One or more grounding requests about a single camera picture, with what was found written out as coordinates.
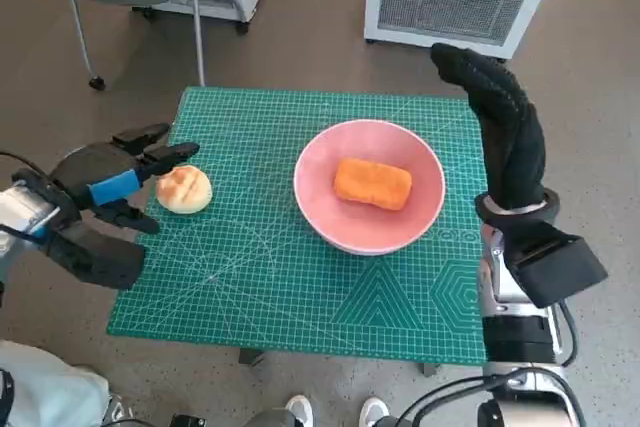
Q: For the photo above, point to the green cutting mat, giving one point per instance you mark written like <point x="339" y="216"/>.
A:
<point x="250" y="272"/>

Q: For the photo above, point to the oblong orange toy bread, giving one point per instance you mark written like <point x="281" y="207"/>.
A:
<point x="372" y="184"/>

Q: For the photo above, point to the pink bowl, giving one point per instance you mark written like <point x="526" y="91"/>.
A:
<point x="320" y="197"/>

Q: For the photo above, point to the right robot hand black glove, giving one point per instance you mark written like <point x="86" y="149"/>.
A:
<point x="512" y="152"/>

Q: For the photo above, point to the round toy bread bun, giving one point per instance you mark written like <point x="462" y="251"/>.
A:
<point x="184" y="189"/>

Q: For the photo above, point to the person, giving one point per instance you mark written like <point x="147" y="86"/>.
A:
<point x="45" y="387"/>

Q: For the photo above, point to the left robot hand blue tape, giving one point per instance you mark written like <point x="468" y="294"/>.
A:
<point x="95" y="167"/>

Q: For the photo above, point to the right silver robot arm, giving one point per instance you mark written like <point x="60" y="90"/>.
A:
<point x="515" y="337"/>

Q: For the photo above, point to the right black wrist camera box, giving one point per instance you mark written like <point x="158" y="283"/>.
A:
<point x="555" y="267"/>

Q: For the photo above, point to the dark table bracket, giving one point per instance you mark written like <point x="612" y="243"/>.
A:
<point x="250" y="356"/>
<point x="430" y="368"/>

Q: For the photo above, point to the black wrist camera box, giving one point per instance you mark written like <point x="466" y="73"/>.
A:
<point x="555" y="267"/>
<point x="95" y="257"/>

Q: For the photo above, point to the left black wrist camera box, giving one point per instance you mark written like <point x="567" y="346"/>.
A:
<point x="95" y="257"/>

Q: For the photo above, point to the silver metal pole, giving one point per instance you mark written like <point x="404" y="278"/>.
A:
<point x="197" y="12"/>

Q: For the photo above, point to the white shoe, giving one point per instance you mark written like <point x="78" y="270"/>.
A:
<point x="300" y="409"/>
<point x="372" y="409"/>

